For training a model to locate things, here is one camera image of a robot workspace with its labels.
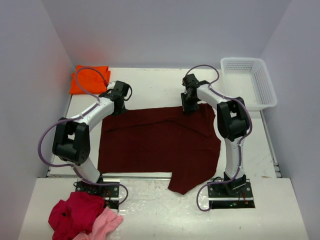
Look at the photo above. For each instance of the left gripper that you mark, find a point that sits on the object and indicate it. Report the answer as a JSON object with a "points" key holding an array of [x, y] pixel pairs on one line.
{"points": [[119, 107]]}

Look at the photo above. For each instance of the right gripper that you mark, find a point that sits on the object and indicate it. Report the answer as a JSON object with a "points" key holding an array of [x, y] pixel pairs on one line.
{"points": [[189, 104]]}

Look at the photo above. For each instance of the dark red t-shirt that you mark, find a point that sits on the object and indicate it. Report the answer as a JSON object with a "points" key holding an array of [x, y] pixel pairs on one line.
{"points": [[161, 140]]}

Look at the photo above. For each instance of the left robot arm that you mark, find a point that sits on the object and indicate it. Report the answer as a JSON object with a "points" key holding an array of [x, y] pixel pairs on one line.
{"points": [[71, 141]]}

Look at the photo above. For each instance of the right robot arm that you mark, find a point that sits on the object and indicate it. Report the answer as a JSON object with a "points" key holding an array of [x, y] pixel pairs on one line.
{"points": [[233, 123]]}

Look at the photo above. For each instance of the orange folded t-shirt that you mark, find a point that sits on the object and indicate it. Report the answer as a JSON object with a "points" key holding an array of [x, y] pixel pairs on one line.
{"points": [[90, 80]]}

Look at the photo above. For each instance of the white plastic basket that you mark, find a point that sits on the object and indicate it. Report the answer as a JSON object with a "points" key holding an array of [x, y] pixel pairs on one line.
{"points": [[248, 78]]}

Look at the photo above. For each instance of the pink crumpled t-shirt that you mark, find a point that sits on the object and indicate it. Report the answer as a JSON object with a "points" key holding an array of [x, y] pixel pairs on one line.
{"points": [[106, 223]]}

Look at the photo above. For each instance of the crimson crumpled t-shirt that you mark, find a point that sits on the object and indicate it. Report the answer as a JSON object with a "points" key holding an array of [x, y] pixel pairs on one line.
{"points": [[75, 215]]}

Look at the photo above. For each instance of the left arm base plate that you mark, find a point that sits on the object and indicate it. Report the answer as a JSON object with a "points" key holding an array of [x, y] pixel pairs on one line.
{"points": [[109, 193]]}

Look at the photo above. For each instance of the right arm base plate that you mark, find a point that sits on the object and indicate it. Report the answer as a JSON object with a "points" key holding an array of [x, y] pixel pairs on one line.
{"points": [[221, 196]]}

